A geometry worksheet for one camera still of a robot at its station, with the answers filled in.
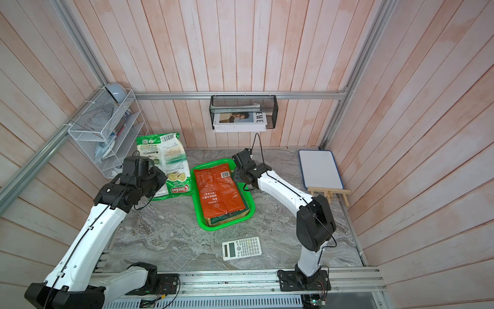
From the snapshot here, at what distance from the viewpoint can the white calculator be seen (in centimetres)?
81

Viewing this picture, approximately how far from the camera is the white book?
36.0 inches

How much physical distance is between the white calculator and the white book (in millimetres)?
532
